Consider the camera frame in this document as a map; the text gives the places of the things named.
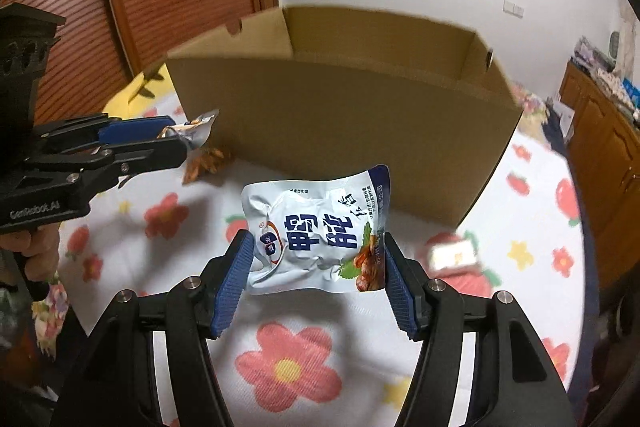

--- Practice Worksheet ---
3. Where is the silver orange snack pouch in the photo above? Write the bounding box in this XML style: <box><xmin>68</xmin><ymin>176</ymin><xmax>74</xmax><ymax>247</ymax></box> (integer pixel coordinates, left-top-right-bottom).
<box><xmin>158</xmin><ymin>109</ymin><xmax>219</xmax><ymax>150</ymax></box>

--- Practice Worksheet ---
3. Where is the white blue duck gizzard bag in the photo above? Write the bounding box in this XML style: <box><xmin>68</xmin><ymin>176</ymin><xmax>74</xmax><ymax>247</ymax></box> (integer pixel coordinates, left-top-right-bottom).
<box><xmin>241</xmin><ymin>165</ymin><xmax>390</xmax><ymax>295</ymax></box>

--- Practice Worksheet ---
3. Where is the left hand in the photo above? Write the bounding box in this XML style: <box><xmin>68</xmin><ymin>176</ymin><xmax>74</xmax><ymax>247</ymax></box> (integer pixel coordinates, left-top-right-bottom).
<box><xmin>1</xmin><ymin>223</ymin><xmax>60</xmax><ymax>282</ymax></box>

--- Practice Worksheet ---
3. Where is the yellow plush pillow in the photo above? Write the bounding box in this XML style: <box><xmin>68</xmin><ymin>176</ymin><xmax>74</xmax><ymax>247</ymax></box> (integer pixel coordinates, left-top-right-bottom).
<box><xmin>102</xmin><ymin>62</ymin><xmax>175</xmax><ymax>119</ymax></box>

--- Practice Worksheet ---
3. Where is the copper foil snack packet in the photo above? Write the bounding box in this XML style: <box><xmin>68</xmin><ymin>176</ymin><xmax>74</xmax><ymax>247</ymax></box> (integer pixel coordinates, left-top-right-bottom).
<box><xmin>182</xmin><ymin>145</ymin><xmax>233</xmax><ymax>185</ymax></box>

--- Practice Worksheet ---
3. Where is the fruit print bed sheet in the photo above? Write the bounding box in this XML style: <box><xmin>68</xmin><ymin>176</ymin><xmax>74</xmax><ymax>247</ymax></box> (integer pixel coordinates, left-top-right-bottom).
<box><xmin>60</xmin><ymin>132</ymin><xmax>589</xmax><ymax>426</ymax></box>

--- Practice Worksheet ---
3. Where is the brown cardboard box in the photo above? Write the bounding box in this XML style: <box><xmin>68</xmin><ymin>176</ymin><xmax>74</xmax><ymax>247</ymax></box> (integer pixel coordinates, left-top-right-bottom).
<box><xmin>166</xmin><ymin>5</ymin><xmax>521</xmax><ymax>225</ymax></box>

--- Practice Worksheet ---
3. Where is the wooden sideboard cabinet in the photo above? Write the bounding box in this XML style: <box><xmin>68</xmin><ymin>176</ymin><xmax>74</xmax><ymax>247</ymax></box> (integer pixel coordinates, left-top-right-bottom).
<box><xmin>560</xmin><ymin>62</ymin><xmax>640</xmax><ymax>289</ymax></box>

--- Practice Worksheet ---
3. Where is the floral quilt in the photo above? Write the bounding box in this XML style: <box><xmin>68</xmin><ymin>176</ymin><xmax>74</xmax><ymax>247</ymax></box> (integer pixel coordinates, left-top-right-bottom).
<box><xmin>509</xmin><ymin>81</ymin><xmax>550</xmax><ymax>147</ymax></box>

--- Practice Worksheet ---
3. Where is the small white fan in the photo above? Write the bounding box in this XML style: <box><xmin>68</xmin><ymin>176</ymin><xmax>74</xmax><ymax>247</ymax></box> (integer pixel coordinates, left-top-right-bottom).
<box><xmin>608</xmin><ymin>30</ymin><xmax>620</xmax><ymax>61</ymax></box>

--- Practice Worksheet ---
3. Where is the floral curtain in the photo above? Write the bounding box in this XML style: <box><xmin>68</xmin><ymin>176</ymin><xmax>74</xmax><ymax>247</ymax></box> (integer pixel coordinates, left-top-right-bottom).
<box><xmin>616</xmin><ymin>0</ymin><xmax>637</xmax><ymax>80</ymax></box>

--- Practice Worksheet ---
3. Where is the white wall switch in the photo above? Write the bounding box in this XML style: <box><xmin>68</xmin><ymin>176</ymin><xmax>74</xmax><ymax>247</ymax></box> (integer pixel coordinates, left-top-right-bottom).
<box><xmin>503</xmin><ymin>0</ymin><xmax>524</xmax><ymax>18</ymax></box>

